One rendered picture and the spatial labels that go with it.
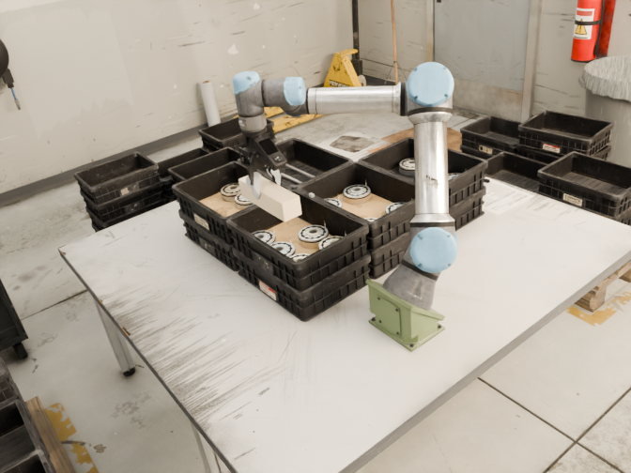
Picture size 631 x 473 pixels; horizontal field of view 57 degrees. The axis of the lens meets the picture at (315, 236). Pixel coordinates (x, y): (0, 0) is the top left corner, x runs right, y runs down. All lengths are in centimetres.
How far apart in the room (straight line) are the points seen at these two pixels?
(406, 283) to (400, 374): 25
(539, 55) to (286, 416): 383
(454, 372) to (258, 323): 62
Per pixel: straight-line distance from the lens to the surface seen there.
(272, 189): 175
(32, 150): 502
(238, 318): 191
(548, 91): 491
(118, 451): 263
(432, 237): 151
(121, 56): 509
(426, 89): 155
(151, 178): 348
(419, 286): 166
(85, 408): 287
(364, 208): 215
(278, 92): 162
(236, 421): 161
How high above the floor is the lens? 187
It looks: 31 degrees down
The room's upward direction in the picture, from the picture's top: 7 degrees counter-clockwise
